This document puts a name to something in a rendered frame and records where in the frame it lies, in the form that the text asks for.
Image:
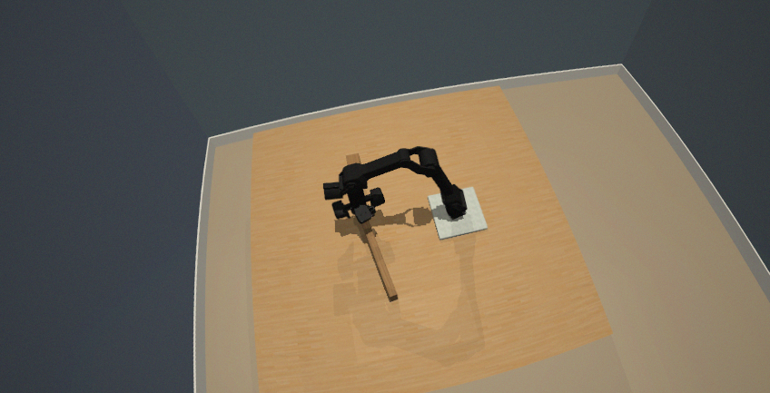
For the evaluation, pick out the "brown wooden rail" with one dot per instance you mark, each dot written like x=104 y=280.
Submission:
x=380 y=261

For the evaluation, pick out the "brown wooden post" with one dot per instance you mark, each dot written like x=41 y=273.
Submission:
x=353 y=158

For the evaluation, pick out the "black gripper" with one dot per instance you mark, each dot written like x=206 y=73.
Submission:
x=375 y=197

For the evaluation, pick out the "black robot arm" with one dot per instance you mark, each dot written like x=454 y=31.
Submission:
x=353 y=179

